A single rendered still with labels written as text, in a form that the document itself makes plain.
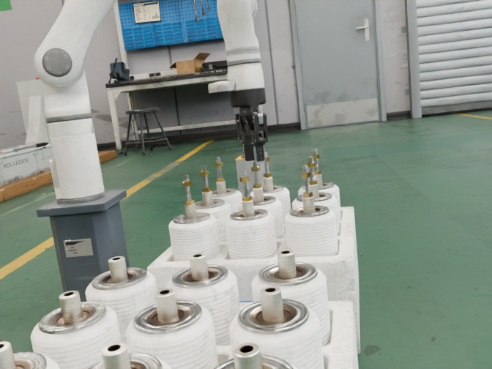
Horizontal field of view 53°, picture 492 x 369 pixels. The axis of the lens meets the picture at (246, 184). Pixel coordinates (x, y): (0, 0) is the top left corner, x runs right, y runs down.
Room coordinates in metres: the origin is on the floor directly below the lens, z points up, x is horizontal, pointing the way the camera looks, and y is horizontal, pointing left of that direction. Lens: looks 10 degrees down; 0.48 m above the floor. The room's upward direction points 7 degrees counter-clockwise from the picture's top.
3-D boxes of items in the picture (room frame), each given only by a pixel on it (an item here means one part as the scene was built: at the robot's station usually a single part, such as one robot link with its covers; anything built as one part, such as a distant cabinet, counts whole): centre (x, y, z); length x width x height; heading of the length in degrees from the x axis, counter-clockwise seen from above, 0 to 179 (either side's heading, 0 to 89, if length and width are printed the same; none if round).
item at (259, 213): (0.93, 0.00, 0.25); 0.08 x 0.08 x 0.01
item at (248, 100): (1.05, -0.02, 0.45); 0.08 x 0.08 x 0.09
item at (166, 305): (0.51, 0.10, 0.26); 0.02 x 0.02 x 0.03
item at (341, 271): (1.05, -0.03, 0.09); 0.39 x 0.39 x 0.18; 77
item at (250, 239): (0.93, 0.00, 0.16); 0.10 x 0.10 x 0.18
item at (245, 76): (1.04, -0.01, 0.52); 0.11 x 0.09 x 0.06; 107
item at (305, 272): (0.60, -0.04, 0.25); 0.08 x 0.08 x 0.01
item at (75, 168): (1.05, 0.35, 0.39); 0.09 x 0.09 x 0.17; 83
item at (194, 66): (5.68, 0.47, 0.87); 0.40 x 0.30 x 0.23; 69
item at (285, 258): (0.60, -0.04, 0.26); 0.02 x 0.02 x 0.03
